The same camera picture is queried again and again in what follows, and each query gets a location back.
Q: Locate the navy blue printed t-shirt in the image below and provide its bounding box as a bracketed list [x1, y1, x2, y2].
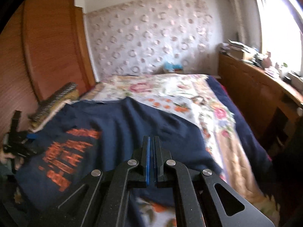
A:
[15, 97, 221, 210]

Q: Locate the orange print white sheet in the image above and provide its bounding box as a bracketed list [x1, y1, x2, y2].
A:
[135, 94, 208, 226]

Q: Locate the navy blue blanket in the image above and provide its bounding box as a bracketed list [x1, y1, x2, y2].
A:
[206, 76, 272, 180]

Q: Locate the brown louvered wooden wardrobe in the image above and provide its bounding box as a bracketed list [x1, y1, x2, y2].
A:
[1, 0, 95, 135]

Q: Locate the floral quilt bedspread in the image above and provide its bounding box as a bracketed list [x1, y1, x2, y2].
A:
[83, 73, 280, 224]

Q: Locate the wooden window side cabinet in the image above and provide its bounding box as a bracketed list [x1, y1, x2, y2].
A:
[218, 53, 302, 157]

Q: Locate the blue tissue box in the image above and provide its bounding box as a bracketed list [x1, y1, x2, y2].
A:
[163, 62, 183, 74]

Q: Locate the pink bottle on sill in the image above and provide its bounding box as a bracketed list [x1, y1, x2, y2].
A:
[261, 51, 272, 69]

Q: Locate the stack of papers and boxes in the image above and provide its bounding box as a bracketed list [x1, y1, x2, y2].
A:
[220, 40, 257, 61]

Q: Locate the circle patterned sheer curtain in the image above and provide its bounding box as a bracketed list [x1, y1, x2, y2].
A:
[85, 0, 221, 80]

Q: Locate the bright window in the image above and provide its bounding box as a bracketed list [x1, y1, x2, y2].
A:
[257, 0, 302, 75]

